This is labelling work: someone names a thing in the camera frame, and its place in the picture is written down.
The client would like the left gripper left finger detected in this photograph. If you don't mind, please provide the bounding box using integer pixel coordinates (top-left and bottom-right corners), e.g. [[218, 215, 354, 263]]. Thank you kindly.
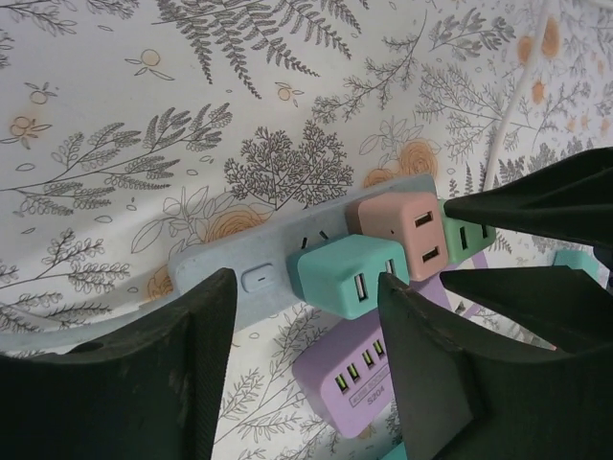
[[0, 267, 239, 460]]

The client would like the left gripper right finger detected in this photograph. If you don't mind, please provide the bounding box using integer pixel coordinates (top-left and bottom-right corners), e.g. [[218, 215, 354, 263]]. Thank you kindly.
[[376, 271, 613, 460]]

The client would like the teal plug adapter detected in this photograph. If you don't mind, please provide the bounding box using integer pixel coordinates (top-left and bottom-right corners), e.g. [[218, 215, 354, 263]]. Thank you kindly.
[[554, 248, 602, 282], [285, 233, 412, 321]]

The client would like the green plug adapter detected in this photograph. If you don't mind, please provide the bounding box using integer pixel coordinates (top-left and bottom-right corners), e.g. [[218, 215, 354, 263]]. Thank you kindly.
[[438, 198, 498, 265]]

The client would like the purple power strip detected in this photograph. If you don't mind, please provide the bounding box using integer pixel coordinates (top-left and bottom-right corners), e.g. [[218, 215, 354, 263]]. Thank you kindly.
[[291, 246, 492, 440]]

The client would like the dusty pink plug adapter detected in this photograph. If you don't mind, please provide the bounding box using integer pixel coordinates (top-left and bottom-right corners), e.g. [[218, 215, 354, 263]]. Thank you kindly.
[[345, 191, 449, 283]]

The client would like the blue-grey power strip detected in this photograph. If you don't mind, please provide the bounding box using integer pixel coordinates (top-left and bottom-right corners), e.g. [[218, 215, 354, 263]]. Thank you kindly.
[[168, 172, 440, 332]]

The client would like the floral table cloth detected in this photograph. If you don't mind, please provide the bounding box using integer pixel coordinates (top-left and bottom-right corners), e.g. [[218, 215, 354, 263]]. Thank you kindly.
[[0, 0, 613, 460]]

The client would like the white power strip cable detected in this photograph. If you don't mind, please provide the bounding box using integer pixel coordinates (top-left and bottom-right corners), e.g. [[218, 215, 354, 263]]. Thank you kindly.
[[481, 0, 556, 191]]

